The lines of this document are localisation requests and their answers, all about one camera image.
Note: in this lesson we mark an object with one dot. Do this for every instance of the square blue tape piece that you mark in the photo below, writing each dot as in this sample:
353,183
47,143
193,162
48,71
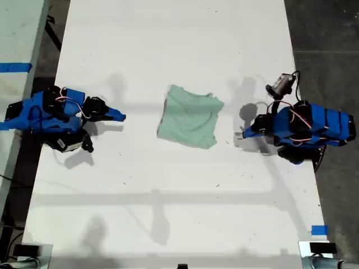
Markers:
319,230

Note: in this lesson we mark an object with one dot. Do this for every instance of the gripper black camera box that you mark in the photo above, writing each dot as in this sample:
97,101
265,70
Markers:
281,85
66,144

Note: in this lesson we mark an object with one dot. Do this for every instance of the tiny black box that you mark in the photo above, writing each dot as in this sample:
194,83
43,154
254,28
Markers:
182,266

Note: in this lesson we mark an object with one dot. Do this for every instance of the long blue tape strip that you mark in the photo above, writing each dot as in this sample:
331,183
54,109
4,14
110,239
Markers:
15,67

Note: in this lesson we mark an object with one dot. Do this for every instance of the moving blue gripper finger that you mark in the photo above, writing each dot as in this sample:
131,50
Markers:
251,135
113,117

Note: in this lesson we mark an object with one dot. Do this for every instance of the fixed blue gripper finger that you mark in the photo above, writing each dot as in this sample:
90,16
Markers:
116,112
250,130

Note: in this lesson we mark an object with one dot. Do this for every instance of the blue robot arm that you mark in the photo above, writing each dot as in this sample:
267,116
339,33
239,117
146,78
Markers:
314,126
45,116

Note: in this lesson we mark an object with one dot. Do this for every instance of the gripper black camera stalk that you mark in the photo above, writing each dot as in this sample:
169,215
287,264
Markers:
87,144
275,105

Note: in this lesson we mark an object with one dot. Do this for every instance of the small black box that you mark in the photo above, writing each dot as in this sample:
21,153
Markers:
26,250
322,248

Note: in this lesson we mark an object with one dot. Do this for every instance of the pale green T-shirt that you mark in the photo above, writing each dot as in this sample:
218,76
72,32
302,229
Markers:
190,120

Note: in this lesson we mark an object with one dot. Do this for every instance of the shiny metal plate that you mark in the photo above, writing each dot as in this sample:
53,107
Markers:
46,256
304,249

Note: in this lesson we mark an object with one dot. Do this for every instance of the pale side table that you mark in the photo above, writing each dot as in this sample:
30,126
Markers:
16,33

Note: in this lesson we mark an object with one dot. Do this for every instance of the black stand leg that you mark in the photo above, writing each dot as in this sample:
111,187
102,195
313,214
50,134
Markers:
53,32

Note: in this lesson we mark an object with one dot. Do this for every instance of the short blue tape strip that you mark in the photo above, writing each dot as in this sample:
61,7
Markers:
3,126

